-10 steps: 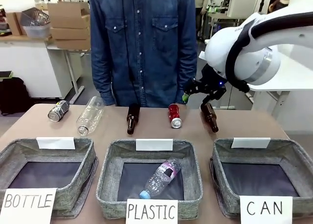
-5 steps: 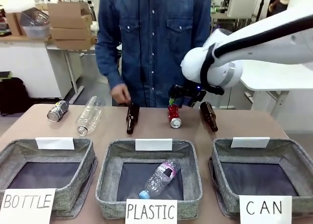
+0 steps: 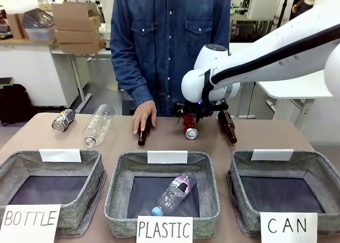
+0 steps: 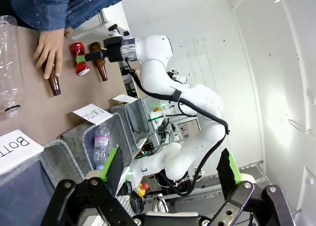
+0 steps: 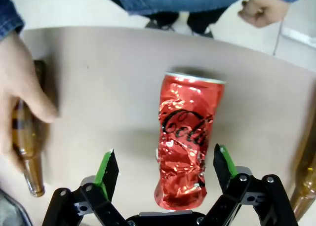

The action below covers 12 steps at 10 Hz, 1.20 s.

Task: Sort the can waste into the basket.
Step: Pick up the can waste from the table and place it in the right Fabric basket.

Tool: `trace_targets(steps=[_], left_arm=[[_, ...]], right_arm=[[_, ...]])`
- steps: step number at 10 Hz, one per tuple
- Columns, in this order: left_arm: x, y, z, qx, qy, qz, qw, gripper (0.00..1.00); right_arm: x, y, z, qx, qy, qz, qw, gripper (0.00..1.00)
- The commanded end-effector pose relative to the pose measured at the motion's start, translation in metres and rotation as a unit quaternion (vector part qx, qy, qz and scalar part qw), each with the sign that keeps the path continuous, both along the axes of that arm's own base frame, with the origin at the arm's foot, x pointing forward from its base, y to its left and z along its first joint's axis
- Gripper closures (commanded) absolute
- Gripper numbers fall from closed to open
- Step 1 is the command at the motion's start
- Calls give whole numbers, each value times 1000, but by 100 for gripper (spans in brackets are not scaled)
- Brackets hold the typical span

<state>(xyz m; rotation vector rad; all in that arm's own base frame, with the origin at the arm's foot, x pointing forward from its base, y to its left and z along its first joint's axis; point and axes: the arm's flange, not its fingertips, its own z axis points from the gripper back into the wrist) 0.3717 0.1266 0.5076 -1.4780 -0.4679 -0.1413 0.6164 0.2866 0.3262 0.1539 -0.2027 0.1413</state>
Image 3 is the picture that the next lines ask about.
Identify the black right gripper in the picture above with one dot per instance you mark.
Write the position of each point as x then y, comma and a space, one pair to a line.
210, 108

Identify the red drink can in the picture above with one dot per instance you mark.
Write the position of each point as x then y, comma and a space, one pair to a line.
190, 126

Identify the brown glass bottle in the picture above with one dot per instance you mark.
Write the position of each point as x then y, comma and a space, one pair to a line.
228, 126
143, 135

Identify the person's right denim forearm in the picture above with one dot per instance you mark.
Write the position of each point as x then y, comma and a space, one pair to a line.
130, 68

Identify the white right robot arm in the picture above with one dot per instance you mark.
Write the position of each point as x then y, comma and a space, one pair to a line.
279, 52

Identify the grey basket labelled plastic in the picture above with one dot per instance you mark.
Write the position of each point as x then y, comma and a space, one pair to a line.
162, 187

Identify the grey basket labelled can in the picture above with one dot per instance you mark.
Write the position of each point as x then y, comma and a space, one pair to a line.
284, 184

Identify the black silver drink can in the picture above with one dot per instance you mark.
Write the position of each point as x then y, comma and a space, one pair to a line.
63, 121

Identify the white CAN paper sign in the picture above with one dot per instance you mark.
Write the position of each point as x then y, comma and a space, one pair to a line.
288, 227

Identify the grey basket labelled bottle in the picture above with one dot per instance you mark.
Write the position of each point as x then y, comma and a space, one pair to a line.
53, 184

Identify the person's right hand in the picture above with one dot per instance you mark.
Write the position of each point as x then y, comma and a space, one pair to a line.
144, 114

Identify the blank white card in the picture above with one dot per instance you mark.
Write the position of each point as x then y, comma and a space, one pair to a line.
167, 157
271, 154
60, 155

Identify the blue-capped crushed plastic bottle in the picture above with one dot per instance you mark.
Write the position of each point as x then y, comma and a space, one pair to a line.
175, 192

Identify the person's denim shirt torso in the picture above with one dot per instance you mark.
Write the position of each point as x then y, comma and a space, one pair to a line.
183, 41

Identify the clear empty plastic bottle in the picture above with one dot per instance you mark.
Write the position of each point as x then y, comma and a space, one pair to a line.
98, 126

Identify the white side table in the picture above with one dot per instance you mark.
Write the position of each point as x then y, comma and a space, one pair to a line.
292, 89

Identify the white PLASTIC paper sign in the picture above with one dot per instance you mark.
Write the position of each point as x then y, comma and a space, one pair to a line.
164, 229

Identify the white background desk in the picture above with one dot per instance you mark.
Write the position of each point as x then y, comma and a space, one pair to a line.
66, 68

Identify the white equipment box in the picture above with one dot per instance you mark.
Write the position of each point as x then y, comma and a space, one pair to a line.
264, 7

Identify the stacked cardboard boxes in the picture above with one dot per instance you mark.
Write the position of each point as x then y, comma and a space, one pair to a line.
78, 28

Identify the black tripod pole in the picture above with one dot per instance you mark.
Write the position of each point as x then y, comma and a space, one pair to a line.
283, 7

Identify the background person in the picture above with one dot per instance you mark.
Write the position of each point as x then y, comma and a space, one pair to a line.
304, 1

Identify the black bag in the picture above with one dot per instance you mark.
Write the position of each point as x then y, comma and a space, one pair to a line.
14, 103

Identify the clear plastic storage bin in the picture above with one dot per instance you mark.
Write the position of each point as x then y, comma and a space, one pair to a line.
40, 25

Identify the white BOTTLE paper sign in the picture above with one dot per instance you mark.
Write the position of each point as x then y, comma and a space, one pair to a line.
29, 223

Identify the small cardboard box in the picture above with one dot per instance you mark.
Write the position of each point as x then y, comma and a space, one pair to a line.
16, 25

